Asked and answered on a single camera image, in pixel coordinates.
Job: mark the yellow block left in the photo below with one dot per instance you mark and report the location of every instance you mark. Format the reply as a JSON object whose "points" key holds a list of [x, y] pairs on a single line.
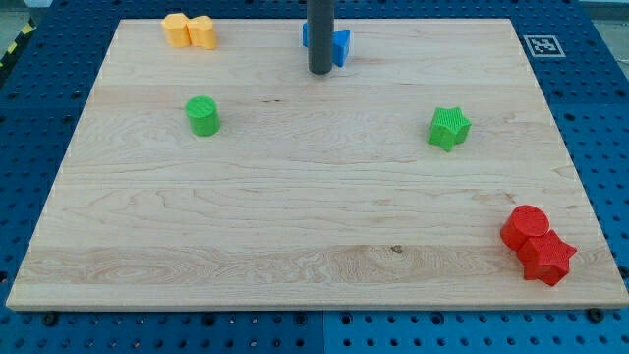
{"points": [[175, 29]]}

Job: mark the yellow black hazard tape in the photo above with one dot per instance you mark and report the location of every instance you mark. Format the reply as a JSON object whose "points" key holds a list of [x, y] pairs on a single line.
{"points": [[17, 46]]}

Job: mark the yellow block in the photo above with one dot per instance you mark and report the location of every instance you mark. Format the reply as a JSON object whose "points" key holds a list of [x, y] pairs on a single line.
{"points": [[202, 32], [175, 29]]}

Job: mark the red star block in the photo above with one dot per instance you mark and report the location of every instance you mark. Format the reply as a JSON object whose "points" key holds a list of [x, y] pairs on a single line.
{"points": [[546, 258]]}

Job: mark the yellow block right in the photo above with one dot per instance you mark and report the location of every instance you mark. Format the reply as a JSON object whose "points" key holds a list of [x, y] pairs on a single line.
{"points": [[202, 32]]}

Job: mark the green cylinder block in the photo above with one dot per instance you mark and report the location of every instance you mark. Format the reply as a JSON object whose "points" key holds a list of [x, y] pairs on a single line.
{"points": [[203, 116]]}

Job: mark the green star block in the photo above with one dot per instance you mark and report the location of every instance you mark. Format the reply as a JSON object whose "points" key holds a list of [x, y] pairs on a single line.
{"points": [[448, 127]]}

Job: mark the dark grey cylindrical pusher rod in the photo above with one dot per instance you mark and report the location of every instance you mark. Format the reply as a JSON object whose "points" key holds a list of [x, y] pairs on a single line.
{"points": [[320, 20]]}

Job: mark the wooden board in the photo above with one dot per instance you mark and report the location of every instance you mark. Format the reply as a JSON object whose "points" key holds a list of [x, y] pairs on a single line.
{"points": [[317, 192]]}

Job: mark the red cylinder block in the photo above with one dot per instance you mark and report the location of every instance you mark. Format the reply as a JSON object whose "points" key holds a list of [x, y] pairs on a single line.
{"points": [[523, 223]]}

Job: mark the white fiducial marker tag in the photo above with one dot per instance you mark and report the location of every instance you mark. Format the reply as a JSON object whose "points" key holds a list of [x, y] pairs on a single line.
{"points": [[544, 46]]}

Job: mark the blue block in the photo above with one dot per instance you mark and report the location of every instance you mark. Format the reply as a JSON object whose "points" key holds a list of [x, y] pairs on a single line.
{"points": [[341, 44]]}

